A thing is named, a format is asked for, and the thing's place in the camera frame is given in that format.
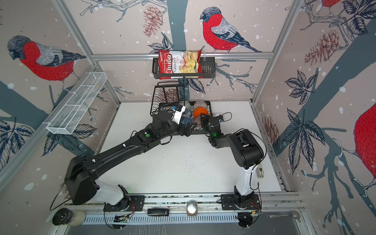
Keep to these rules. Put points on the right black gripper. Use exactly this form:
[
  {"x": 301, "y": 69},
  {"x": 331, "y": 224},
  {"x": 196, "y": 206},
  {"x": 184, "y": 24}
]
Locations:
[{"x": 205, "y": 119}]

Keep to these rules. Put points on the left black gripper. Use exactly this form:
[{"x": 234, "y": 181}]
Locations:
[{"x": 183, "y": 132}]

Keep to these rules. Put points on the orange plastic bowl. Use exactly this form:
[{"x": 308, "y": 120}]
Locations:
[{"x": 199, "y": 111}]

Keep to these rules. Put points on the grey green patterned bowl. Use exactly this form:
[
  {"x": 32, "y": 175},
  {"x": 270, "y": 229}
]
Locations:
[{"x": 187, "y": 105}]

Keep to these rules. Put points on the black wire dish rack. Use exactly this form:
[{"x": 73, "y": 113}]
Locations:
[{"x": 169, "y": 94}]

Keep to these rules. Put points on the dark blue patterned bowl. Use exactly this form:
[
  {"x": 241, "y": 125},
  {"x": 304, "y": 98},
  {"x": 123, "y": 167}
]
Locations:
[{"x": 186, "y": 120}]

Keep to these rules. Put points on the red white patterned bowl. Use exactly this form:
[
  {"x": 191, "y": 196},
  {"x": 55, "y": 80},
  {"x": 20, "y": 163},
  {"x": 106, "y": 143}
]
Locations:
[{"x": 198, "y": 122}]

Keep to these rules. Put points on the white brown patterned bowl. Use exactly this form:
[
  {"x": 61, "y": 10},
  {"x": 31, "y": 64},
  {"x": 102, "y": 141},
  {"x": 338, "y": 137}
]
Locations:
[{"x": 200, "y": 104}]

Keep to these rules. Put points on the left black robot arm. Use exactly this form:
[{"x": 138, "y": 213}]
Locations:
[{"x": 82, "y": 177}]

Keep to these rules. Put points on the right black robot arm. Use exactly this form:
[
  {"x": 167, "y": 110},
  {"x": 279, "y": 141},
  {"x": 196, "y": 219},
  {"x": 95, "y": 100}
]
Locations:
[{"x": 247, "y": 154}]

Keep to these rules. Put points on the red cassava chips bag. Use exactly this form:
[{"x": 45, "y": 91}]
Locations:
[{"x": 178, "y": 62}]

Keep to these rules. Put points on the silver round button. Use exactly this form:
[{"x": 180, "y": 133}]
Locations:
[{"x": 192, "y": 209}]

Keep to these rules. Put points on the small black box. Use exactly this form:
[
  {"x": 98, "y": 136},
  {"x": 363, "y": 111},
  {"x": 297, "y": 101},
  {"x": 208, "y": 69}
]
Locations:
[{"x": 158, "y": 212}]

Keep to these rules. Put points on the metal spoon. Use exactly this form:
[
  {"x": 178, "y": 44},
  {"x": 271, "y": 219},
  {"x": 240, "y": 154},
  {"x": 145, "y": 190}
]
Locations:
[{"x": 294, "y": 214}]

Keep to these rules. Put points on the black round knob device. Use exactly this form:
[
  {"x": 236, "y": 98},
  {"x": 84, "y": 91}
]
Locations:
[{"x": 68, "y": 217}]

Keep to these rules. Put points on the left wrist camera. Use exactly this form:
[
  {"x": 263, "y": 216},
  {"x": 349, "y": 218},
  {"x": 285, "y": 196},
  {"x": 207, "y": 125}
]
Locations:
[{"x": 178, "y": 111}]

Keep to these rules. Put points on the black wall shelf basket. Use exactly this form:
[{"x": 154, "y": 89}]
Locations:
[{"x": 207, "y": 66}]

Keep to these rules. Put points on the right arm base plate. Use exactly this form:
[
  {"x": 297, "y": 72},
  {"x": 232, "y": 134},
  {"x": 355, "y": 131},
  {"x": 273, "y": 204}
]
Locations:
[{"x": 229, "y": 202}]

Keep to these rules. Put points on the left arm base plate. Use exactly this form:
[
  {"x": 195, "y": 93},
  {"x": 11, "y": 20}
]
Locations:
[{"x": 133, "y": 203}]

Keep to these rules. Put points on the white wire wall basket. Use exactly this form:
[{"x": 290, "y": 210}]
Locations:
[{"x": 79, "y": 101}]

